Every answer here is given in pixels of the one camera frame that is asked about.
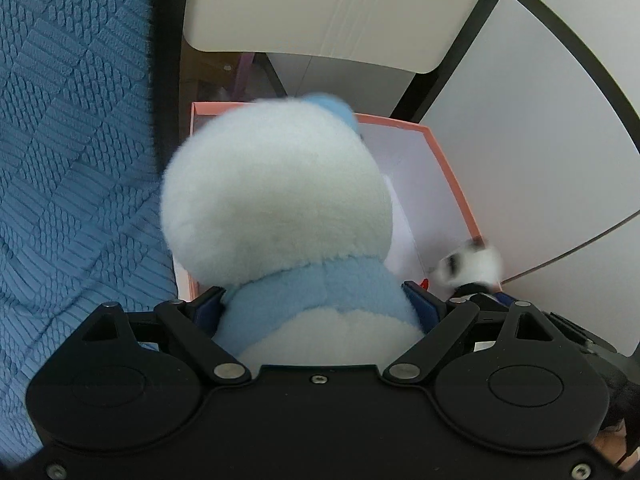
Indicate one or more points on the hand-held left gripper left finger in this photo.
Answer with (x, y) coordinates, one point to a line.
(207, 308)

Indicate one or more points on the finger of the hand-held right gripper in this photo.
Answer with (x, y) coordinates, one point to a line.
(482, 297)

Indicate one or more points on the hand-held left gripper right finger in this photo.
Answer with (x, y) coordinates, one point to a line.
(420, 306)

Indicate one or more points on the panda plush toy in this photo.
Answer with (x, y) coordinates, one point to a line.
(475, 265)

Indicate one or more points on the pink cardboard box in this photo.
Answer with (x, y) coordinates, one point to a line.
(425, 185)

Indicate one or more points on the blue and white plush toy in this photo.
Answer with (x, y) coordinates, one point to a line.
(275, 200)

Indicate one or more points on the person's right hand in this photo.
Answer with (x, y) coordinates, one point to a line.
(609, 447)

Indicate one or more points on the blue textured cushion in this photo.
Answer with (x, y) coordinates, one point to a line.
(75, 160)

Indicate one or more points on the black frame bar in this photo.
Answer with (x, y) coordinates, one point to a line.
(450, 60)

